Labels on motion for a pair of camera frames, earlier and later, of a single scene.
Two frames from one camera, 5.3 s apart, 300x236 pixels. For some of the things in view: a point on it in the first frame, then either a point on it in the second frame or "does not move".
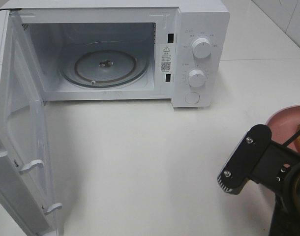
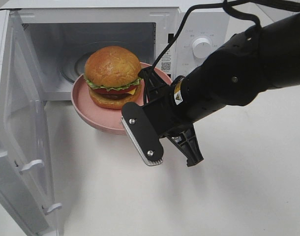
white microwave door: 22,204 does not move
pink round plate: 285,122 to 106,120
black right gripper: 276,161 to 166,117
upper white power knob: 201,48 does not move
